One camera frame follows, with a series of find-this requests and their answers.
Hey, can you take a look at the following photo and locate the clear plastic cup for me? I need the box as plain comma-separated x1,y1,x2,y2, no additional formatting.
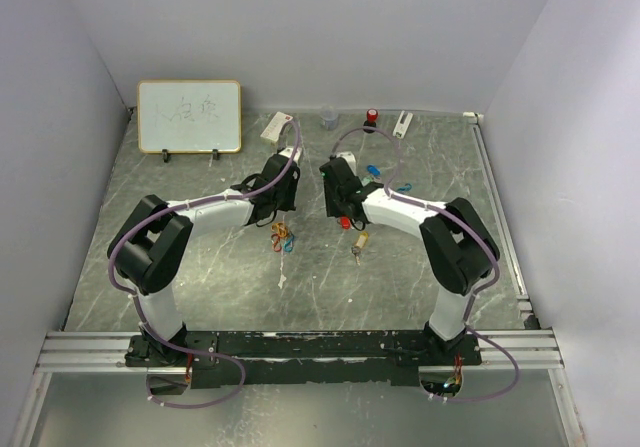
319,105,339,131

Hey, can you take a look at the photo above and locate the yellow key tag with key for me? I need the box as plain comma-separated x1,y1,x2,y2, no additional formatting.
351,231,369,265

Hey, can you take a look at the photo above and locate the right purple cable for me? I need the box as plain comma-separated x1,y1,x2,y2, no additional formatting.
330,127,519,404

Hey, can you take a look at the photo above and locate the red black stamp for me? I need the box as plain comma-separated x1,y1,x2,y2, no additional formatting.
363,109,379,133

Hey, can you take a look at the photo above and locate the purple cable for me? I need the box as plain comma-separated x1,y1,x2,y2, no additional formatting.
330,127,519,404
108,115,302,409

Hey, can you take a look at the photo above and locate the right side aluminium rail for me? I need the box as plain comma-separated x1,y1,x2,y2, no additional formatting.
463,112,540,330

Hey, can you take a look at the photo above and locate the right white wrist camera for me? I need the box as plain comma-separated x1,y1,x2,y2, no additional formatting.
333,151,357,173

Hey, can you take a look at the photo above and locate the aluminium rail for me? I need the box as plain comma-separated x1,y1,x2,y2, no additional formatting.
35,329,565,374
463,112,540,330

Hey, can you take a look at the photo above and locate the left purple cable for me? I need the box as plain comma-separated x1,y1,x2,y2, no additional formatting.
108,115,302,409

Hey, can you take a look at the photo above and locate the blue key tag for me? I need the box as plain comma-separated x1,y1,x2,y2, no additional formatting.
367,165,381,178

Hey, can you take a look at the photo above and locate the orange carabiner clip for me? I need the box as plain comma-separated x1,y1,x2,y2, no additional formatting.
271,222,290,237

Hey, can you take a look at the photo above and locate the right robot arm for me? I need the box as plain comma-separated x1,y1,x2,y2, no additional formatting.
319,157,500,365

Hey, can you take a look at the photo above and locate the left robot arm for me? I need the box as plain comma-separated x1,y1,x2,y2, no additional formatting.
107,148,300,366

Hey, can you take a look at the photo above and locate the red carabiner clip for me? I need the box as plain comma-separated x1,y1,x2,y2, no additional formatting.
271,234,282,252

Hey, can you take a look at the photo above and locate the white red cardboard box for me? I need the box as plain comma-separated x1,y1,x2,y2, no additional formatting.
260,111,293,147

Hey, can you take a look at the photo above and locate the white rectangular device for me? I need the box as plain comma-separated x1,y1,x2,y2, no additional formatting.
392,110,414,139

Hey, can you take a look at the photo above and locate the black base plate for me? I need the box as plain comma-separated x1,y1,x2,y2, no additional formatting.
124,330,481,389

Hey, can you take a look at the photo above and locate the red key tag with key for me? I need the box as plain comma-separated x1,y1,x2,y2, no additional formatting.
338,216,351,230

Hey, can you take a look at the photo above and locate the white whiteboard wooden frame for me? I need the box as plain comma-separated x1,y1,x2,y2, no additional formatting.
137,79,242,155

